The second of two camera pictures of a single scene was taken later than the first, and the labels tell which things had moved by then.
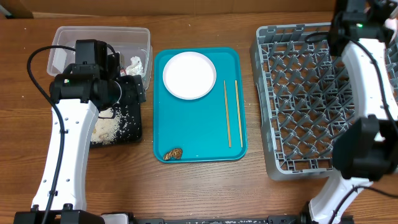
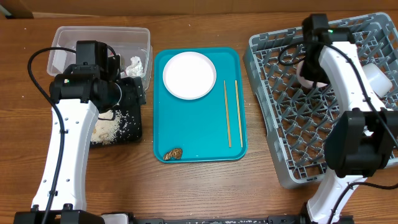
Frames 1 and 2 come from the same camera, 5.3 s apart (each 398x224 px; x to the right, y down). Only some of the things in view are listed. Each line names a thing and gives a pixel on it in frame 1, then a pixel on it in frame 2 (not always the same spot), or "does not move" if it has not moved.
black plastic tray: [129, 110] does not move
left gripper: [135, 89] does not move
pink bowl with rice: [392, 23] to [305, 82]
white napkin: [136, 68] does not move
